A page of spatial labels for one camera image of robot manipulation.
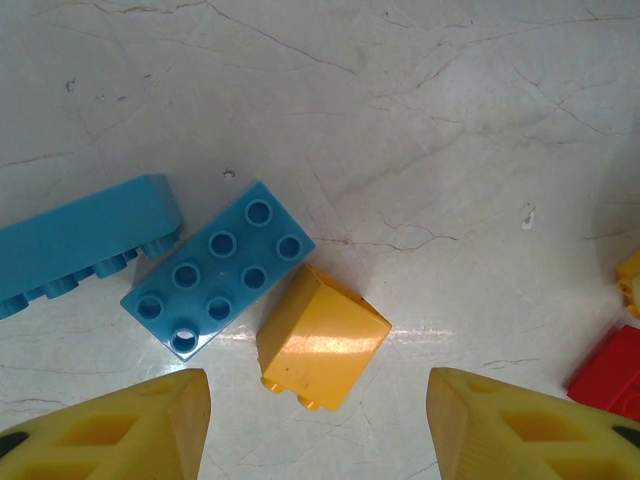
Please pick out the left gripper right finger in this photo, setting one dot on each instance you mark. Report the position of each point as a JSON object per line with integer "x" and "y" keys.
{"x": 525, "y": 440}

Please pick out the yellow lego brick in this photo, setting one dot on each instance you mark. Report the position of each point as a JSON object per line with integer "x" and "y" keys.
{"x": 322, "y": 345}
{"x": 629, "y": 280}

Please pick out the red lego brick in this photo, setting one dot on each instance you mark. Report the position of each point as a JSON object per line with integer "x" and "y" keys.
{"x": 612, "y": 375}

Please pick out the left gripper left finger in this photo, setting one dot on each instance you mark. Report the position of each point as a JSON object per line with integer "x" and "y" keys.
{"x": 100, "y": 440}

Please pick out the long blue lego brick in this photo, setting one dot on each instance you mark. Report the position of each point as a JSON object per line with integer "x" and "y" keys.
{"x": 220, "y": 270}
{"x": 85, "y": 235}

